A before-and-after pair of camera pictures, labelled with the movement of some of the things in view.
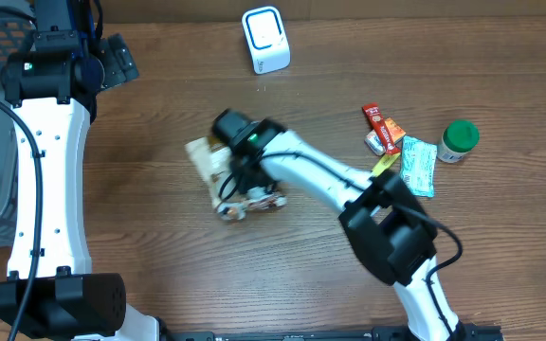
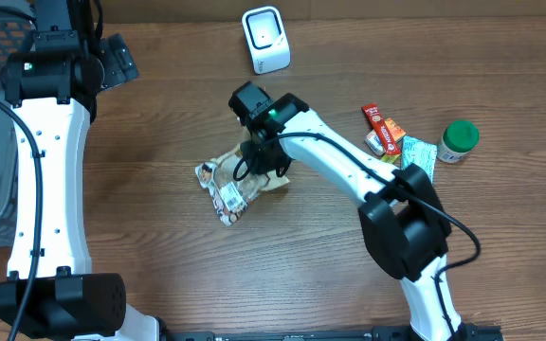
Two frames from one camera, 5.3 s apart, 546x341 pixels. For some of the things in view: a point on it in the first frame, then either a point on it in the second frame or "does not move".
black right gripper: x=249 y=179 → x=258 y=164
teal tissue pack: x=417 y=170 does not move
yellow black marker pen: x=384 y=164 does not move
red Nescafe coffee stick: x=381 y=129 does not move
